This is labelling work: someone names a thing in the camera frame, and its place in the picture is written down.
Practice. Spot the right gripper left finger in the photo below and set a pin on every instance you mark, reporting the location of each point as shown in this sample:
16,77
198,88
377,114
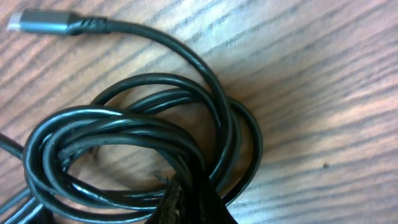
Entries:
168,210

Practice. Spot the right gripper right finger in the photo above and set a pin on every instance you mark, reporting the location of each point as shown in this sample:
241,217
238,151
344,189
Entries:
205,205

